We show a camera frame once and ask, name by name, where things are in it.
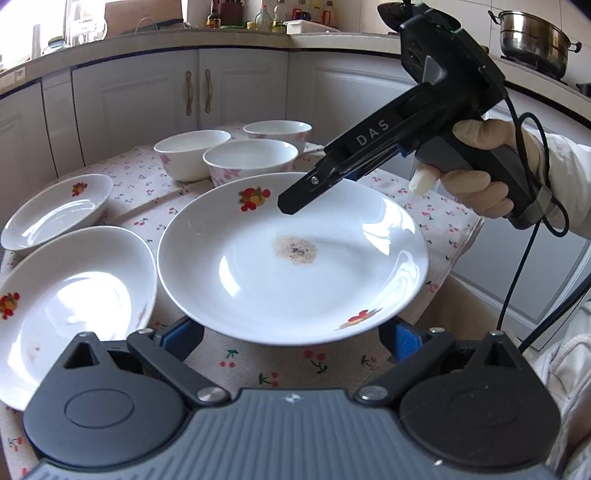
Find large white fruit-print plate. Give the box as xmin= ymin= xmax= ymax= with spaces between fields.
xmin=157 ymin=173 xmax=429 ymax=346

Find white floral bowl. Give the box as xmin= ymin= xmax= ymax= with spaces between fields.
xmin=242 ymin=120 xmax=312 ymax=154
xmin=202 ymin=139 xmax=300 ymax=187

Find small white fruit-print dish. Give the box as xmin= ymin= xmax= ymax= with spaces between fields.
xmin=1 ymin=174 xmax=114 ymax=255

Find white sleeve right forearm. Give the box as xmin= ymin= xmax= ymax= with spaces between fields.
xmin=526 ymin=130 xmax=590 ymax=240

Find white kitchen cabinets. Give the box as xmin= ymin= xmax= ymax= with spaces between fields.
xmin=1 ymin=48 xmax=590 ymax=324

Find gloved right hand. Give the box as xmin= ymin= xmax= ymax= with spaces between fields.
xmin=409 ymin=119 xmax=549 ymax=219

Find white floral bowl back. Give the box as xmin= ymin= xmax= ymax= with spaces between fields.
xmin=242 ymin=120 xmax=312 ymax=154

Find stainless steel pot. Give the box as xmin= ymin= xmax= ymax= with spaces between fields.
xmin=488 ymin=10 xmax=583 ymax=80

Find white fruit-print plate front left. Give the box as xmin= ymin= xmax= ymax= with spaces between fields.
xmin=1 ymin=226 xmax=158 ymax=411

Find white rectangular container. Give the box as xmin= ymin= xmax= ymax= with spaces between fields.
xmin=284 ymin=19 xmax=339 ymax=35

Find white bowl left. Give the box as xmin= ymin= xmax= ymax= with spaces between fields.
xmin=153 ymin=130 xmax=231 ymax=183

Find clear oil bottle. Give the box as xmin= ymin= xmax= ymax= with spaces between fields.
xmin=254 ymin=4 xmax=273 ymax=33

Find dark soy sauce bottle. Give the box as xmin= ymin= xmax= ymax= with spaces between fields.
xmin=205 ymin=0 xmax=221 ymax=29

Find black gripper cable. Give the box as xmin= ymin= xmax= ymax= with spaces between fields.
xmin=496 ymin=87 xmax=591 ymax=351

